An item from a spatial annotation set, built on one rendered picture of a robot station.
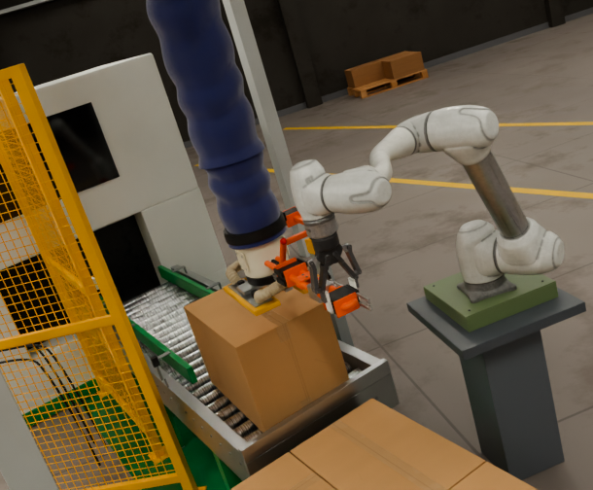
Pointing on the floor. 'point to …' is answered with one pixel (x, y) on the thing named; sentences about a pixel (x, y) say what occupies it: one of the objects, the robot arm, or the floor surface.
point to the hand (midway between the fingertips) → (341, 297)
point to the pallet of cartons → (385, 74)
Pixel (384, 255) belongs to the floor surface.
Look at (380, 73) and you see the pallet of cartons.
